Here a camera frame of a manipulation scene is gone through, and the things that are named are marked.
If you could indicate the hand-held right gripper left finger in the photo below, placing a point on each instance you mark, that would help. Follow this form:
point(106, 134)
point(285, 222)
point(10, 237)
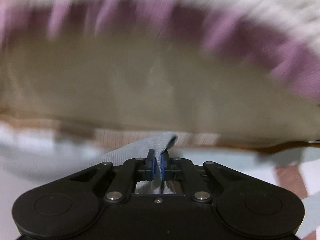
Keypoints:
point(151, 166)

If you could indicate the grey waffle knit garment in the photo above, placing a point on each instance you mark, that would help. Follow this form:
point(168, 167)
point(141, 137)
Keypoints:
point(140, 150)

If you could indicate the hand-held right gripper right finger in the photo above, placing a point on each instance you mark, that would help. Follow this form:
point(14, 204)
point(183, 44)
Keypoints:
point(163, 167)

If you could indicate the checkered round rug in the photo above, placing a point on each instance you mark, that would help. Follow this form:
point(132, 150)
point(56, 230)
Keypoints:
point(275, 157)

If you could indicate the beige bed base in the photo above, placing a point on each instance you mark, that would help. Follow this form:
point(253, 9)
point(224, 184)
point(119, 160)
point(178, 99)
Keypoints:
point(125, 80)

